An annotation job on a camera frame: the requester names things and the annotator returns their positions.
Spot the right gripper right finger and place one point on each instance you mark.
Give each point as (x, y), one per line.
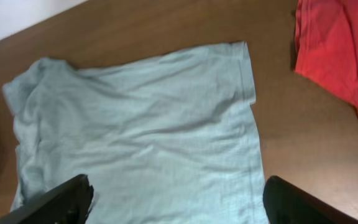
(285, 203)

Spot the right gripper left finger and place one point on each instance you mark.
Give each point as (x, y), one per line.
(67, 203)

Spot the red t-shirt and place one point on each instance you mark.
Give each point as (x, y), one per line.
(326, 41)

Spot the light blue t-shirt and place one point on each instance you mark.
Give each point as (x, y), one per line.
(168, 139)

